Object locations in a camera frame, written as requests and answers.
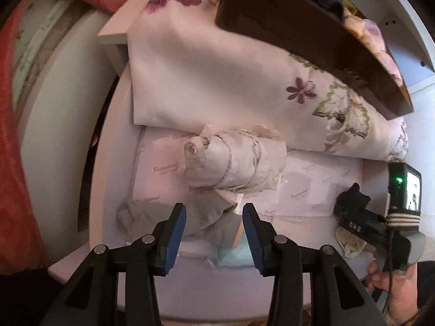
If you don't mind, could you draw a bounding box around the light blue cloth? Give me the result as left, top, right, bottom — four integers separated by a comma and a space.
206, 238, 255, 269

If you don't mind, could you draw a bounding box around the grey garment with beige trim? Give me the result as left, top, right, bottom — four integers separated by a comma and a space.
117, 190, 243, 248

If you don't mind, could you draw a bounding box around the strawberry print cloth bundle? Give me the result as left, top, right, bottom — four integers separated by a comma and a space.
341, 8, 403, 87

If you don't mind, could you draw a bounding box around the floral embroidered cloth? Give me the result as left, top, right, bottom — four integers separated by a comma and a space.
127, 0, 408, 162

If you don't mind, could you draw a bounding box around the white printed liner paper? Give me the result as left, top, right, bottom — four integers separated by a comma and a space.
131, 127, 364, 245

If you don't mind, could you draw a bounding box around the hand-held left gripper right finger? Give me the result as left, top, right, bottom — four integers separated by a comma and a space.
242, 203, 386, 326

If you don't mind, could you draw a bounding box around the black cloth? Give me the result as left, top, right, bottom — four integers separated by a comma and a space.
335, 183, 372, 218

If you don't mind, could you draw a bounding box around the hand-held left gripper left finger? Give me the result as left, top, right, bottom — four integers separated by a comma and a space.
44, 203, 187, 326

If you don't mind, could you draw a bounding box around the person's right hand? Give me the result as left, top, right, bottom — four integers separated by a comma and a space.
365, 260, 419, 326

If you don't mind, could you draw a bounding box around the cream patterned cloth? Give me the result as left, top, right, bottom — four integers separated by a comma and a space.
336, 227, 368, 259

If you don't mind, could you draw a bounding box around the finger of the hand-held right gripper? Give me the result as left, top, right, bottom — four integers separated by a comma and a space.
358, 207, 388, 226

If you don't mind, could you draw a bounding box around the beige cloth bundle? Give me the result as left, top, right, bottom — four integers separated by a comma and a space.
182, 122, 288, 199

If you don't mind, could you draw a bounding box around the orange red fabric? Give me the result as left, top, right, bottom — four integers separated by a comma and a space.
0, 7, 51, 272

